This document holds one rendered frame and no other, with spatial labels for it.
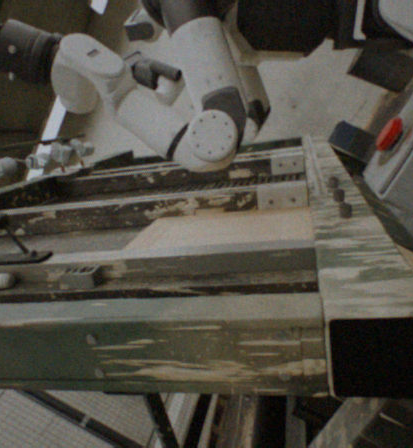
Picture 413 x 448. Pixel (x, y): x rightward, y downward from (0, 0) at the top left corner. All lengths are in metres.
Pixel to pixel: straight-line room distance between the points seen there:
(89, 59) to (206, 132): 0.22
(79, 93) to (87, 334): 0.40
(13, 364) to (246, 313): 0.35
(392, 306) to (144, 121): 0.45
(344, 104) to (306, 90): 0.57
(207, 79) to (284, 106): 5.63
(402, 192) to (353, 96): 5.97
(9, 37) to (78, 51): 0.11
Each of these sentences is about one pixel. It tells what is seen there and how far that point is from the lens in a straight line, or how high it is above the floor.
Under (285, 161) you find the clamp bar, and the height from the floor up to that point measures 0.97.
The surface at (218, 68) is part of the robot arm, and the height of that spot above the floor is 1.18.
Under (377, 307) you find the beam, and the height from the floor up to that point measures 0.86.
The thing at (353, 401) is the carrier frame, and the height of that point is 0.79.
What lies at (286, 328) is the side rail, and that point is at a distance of 0.50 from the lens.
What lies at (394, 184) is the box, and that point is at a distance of 0.45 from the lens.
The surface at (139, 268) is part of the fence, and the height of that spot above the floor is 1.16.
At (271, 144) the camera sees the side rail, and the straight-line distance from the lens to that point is 2.56.
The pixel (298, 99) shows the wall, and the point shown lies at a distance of 6.32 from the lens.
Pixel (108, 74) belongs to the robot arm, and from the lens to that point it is 0.70.
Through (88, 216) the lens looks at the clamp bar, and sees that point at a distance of 1.23.
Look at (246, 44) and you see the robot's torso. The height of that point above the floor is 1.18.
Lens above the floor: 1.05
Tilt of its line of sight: 3 degrees up
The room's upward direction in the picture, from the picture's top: 62 degrees counter-clockwise
